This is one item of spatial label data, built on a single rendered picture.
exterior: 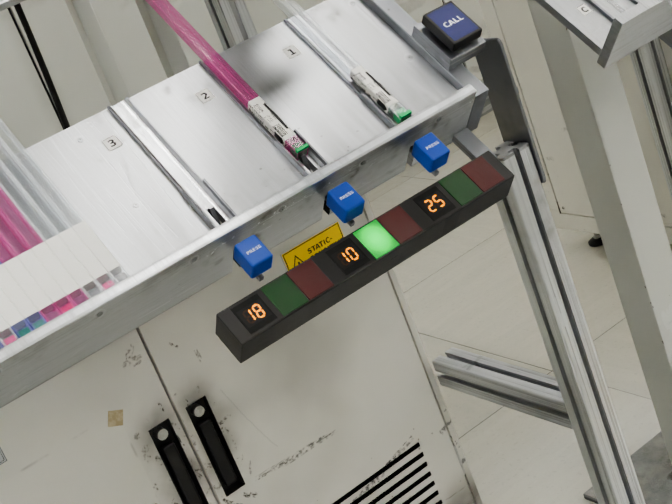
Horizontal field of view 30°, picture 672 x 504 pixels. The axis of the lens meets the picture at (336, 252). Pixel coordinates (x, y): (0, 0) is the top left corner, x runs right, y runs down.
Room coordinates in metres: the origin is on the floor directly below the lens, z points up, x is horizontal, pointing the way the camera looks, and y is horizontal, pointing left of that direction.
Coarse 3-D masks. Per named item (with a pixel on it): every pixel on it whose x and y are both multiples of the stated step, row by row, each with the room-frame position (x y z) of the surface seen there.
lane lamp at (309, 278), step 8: (304, 264) 1.10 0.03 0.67; (312, 264) 1.10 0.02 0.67; (288, 272) 1.09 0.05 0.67; (296, 272) 1.09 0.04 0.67; (304, 272) 1.09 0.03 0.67; (312, 272) 1.09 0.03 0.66; (320, 272) 1.09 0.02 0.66; (296, 280) 1.09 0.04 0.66; (304, 280) 1.09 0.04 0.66; (312, 280) 1.09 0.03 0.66; (320, 280) 1.09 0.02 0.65; (328, 280) 1.09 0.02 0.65; (304, 288) 1.08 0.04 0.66; (312, 288) 1.08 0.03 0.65; (320, 288) 1.08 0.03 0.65; (328, 288) 1.08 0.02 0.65; (312, 296) 1.07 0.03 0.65
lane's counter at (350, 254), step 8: (344, 240) 1.12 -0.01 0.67; (336, 248) 1.11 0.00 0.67; (344, 248) 1.11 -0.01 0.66; (352, 248) 1.11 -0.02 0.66; (336, 256) 1.11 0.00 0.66; (344, 256) 1.11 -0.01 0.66; (352, 256) 1.11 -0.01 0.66; (360, 256) 1.11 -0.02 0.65; (336, 264) 1.10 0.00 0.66; (344, 264) 1.10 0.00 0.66; (352, 264) 1.10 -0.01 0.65; (360, 264) 1.10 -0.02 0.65; (344, 272) 1.09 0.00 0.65
